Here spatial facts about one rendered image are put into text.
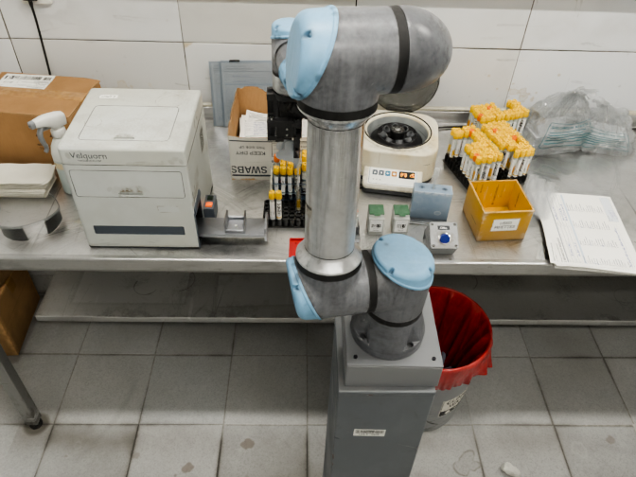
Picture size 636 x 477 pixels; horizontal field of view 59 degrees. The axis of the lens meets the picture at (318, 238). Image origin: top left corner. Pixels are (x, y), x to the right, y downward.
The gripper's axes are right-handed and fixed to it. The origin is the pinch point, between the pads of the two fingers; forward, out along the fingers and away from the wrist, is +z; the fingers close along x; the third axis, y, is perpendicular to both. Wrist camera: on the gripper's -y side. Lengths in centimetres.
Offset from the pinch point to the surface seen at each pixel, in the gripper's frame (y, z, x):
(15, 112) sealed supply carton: 77, 0, -22
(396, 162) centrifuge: -27.7, 9.5, -14.6
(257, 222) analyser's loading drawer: 10.1, 13.9, 7.1
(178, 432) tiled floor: 41, 105, 15
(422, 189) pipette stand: -32.6, 7.8, 0.2
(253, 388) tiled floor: 16, 105, -3
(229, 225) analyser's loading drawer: 17.3, 13.9, 8.3
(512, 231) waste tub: -56, 15, 9
